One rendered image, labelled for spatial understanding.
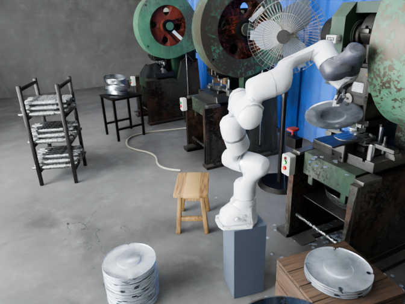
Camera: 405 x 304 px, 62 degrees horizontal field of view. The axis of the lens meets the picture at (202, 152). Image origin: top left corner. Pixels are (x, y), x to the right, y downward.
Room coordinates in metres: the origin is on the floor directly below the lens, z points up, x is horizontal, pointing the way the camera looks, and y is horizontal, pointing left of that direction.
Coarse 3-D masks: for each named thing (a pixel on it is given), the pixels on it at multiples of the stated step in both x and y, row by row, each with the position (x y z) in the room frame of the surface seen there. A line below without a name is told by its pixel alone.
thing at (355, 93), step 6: (366, 66) 1.85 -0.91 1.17; (360, 72) 1.83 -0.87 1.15; (366, 72) 1.79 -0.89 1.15; (360, 78) 1.82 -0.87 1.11; (354, 84) 1.85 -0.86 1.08; (360, 84) 1.82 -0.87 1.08; (348, 90) 1.88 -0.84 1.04; (354, 90) 1.85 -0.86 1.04; (360, 90) 1.81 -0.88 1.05; (348, 96) 1.87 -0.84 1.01; (354, 96) 1.84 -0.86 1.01; (360, 96) 1.81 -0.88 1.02; (348, 102) 1.86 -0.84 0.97; (354, 102) 1.84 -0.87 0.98; (360, 102) 1.80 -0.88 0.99; (366, 108) 1.77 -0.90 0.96; (372, 108) 1.79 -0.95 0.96; (366, 114) 1.77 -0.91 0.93; (372, 114) 1.79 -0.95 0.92; (378, 114) 1.81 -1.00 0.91; (366, 120) 1.77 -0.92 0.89
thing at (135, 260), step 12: (108, 252) 1.54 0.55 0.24; (120, 252) 1.54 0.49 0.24; (132, 252) 1.54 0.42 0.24; (144, 252) 1.54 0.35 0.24; (108, 264) 1.45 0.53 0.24; (120, 264) 1.44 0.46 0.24; (132, 264) 1.43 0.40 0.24; (144, 264) 1.44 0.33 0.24; (108, 276) 1.35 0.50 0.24; (120, 276) 1.35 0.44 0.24
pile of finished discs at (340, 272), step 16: (320, 256) 1.27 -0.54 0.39; (336, 256) 1.27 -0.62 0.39; (352, 256) 1.26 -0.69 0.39; (304, 272) 1.21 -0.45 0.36; (320, 272) 1.17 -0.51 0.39; (336, 272) 1.16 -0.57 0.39; (352, 272) 1.16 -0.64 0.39; (368, 272) 1.18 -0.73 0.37; (320, 288) 1.10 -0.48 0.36; (336, 288) 1.07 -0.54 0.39; (352, 288) 1.07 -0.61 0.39; (368, 288) 1.07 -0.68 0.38
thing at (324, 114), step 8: (320, 104) 1.66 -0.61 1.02; (328, 104) 1.65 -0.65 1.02; (344, 104) 1.63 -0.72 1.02; (352, 104) 1.62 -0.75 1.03; (312, 112) 1.72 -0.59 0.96; (320, 112) 1.71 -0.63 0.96; (328, 112) 1.71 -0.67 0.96; (336, 112) 1.70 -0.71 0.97; (344, 112) 1.68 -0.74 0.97; (352, 112) 1.67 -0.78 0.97; (360, 112) 1.65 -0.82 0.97; (312, 120) 1.78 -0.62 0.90; (320, 120) 1.76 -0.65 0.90; (328, 120) 1.76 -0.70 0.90; (336, 120) 1.75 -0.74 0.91; (344, 120) 1.73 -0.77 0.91; (352, 120) 1.71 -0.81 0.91; (328, 128) 1.81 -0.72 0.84; (336, 128) 1.80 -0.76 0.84
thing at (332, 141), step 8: (328, 136) 1.84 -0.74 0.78; (336, 136) 1.82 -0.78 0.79; (344, 136) 1.81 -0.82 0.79; (352, 136) 1.81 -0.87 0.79; (328, 144) 1.71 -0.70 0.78; (336, 144) 1.71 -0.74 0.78; (344, 144) 1.72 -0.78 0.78; (352, 144) 1.77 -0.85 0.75; (336, 152) 1.79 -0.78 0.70; (344, 152) 1.75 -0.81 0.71; (344, 160) 1.75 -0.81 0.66
